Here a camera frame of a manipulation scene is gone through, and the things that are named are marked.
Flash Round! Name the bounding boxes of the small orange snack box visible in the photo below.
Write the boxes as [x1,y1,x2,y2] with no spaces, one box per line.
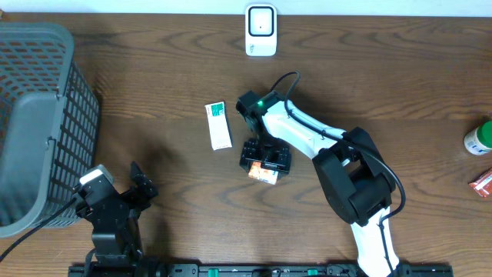
[248,162,278,185]

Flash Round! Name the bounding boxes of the white green medicine box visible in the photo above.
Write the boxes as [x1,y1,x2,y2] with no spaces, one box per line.
[205,102,232,151]

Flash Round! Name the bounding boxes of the green lid white jar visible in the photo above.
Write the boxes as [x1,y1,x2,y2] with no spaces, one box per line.
[464,121,492,155]

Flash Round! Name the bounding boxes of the red Top chocolate bar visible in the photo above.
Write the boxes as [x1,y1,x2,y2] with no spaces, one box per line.
[469,169,492,198]

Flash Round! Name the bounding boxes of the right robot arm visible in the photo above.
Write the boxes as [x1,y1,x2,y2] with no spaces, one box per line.
[236,91,402,276]

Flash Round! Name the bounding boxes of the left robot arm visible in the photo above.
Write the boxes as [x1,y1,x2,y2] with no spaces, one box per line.
[68,162,159,276]

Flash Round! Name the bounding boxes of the white barcode scanner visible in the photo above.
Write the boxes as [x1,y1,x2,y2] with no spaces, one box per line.
[245,4,278,57]

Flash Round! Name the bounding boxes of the grey plastic mesh basket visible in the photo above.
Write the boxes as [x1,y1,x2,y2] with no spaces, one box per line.
[1,22,101,238]

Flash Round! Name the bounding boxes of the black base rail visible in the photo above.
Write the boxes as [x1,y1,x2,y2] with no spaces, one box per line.
[68,262,454,277]

